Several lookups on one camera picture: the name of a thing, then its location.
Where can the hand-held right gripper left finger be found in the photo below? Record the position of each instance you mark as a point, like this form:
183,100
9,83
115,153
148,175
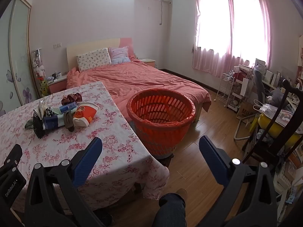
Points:
87,163

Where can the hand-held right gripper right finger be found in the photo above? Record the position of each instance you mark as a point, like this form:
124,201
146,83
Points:
213,160

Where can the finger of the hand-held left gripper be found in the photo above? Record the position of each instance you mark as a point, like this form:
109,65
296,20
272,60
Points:
13,157

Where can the light green sock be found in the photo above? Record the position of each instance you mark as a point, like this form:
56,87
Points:
28,124

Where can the orange plastic basket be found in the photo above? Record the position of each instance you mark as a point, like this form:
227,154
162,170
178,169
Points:
161,137

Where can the teal sock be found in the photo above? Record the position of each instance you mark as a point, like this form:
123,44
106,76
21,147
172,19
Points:
58,113

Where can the black comb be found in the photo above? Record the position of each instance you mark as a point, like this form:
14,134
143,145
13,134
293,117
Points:
38,126

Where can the brown shoe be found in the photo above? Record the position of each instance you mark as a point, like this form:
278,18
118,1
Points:
182,195

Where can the red and white paper cup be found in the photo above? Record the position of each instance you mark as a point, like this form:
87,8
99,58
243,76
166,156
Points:
85,114

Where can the black spotted cloth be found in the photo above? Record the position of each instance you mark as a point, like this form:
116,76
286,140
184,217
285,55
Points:
49,112

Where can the blue tissue pack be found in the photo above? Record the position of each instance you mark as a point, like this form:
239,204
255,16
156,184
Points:
67,108

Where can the cardboard box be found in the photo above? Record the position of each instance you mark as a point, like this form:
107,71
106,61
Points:
246,112

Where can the person's leg in blue jeans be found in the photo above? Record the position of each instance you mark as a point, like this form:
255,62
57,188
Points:
171,210

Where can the brown scrunchie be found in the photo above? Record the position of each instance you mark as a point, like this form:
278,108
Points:
72,98

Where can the yellow tub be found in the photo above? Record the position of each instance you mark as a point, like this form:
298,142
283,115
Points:
272,125

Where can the white rolling cart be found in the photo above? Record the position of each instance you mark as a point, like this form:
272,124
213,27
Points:
223,92

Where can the white paper bags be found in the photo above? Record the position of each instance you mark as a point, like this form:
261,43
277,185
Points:
266,107

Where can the pile of books and papers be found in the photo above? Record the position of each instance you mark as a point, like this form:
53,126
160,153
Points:
288,182

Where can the white shelf rack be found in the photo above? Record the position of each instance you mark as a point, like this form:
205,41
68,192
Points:
242,87

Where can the pink and white nightstand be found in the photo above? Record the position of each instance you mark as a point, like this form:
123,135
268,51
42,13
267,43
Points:
56,84
148,62

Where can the grey office chair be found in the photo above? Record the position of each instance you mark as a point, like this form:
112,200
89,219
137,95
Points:
260,87

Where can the clear tube of plush toys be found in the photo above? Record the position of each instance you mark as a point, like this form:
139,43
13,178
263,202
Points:
39,71

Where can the wardrobe with purple flowers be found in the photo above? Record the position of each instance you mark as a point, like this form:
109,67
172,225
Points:
16,59

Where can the dark wooden chair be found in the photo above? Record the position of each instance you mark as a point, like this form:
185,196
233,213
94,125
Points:
286,92

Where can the bed with pink duvet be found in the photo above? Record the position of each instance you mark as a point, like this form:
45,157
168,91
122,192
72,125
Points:
146,80

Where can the floral pillow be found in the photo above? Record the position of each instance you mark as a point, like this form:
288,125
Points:
93,59

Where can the pink striped pillow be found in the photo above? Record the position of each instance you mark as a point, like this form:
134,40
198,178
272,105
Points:
119,54

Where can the cream and pink headboard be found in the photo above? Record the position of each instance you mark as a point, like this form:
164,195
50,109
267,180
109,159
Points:
94,45

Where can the pink curtain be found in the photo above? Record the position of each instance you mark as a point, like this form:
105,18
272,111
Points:
210,28
251,28

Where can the air conditioner pipe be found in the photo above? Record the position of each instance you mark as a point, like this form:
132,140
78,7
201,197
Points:
161,11

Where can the white picture frame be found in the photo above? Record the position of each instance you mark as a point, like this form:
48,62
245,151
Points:
260,63

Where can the white wall socket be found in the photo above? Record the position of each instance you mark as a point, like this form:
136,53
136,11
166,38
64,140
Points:
57,45

